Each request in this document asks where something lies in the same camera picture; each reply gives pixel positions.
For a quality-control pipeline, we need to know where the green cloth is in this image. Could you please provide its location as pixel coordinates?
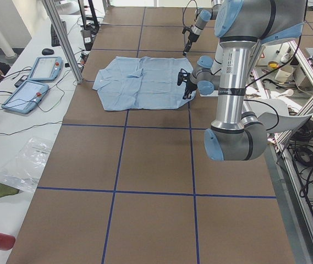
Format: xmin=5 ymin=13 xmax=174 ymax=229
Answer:
xmin=0 ymin=183 xmax=19 ymax=198

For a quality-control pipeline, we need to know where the aluminium frame post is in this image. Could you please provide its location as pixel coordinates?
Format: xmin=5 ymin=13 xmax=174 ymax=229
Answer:
xmin=42 ymin=0 xmax=83 ymax=84

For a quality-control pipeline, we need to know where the lower blue teach pendant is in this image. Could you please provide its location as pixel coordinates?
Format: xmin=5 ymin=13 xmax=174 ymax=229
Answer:
xmin=1 ymin=80 xmax=49 ymax=114

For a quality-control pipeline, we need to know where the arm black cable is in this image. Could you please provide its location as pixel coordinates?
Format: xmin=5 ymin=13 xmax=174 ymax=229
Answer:
xmin=182 ymin=0 xmax=201 ymax=35

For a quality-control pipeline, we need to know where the white plastic chair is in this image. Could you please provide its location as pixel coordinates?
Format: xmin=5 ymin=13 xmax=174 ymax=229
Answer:
xmin=249 ymin=98 xmax=313 ymax=133

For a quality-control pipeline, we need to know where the upper blue teach pendant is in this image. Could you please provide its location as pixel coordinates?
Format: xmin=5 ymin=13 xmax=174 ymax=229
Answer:
xmin=28 ymin=56 xmax=63 ymax=82

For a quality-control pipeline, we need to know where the blue teach pendant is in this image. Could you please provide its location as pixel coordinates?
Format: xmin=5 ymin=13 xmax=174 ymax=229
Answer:
xmin=1 ymin=80 xmax=49 ymax=114
xmin=28 ymin=56 xmax=63 ymax=82

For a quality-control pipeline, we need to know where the black computer mouse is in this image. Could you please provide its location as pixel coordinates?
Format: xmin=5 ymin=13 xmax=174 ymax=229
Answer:
xmin=42 ymin=48 xmax=54 ymax=56

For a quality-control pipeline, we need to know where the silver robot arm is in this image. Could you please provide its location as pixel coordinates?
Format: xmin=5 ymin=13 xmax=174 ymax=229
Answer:
xmin=182 ymin=0 xmax=223 ymax=56
xmin=178 ymin=1 xmax=307 ymax=161

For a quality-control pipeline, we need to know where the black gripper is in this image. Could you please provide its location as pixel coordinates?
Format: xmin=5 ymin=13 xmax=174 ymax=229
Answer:
xmin=183 ymin=80 xmax=197 ymax=98
xmin=183 ymin=32 xmax=197 ymax=56

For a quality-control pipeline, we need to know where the brown paper table cover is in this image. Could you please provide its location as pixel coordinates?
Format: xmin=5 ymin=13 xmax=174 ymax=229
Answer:
xmin=8 ymin=6 xmax=294 ymax=263

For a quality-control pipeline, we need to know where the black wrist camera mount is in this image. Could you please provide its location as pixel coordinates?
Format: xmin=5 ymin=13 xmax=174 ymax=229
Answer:
xmin=177 ymin=68 xmax=190 ymax=86

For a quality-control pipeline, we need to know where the clear plastic bag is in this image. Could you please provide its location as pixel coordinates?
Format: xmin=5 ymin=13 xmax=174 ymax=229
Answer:
xmin=0 ymin=137 xmax=53 ymax=193

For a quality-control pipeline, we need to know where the black keyboard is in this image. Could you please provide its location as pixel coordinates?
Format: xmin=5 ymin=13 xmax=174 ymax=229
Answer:
xmin=51 ymin=20 xmax=67 ymax=47

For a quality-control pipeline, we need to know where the light blue button shirt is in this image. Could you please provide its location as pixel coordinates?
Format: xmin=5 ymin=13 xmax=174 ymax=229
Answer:
xmin=92 ymin=57 xmax=193 ymax=111

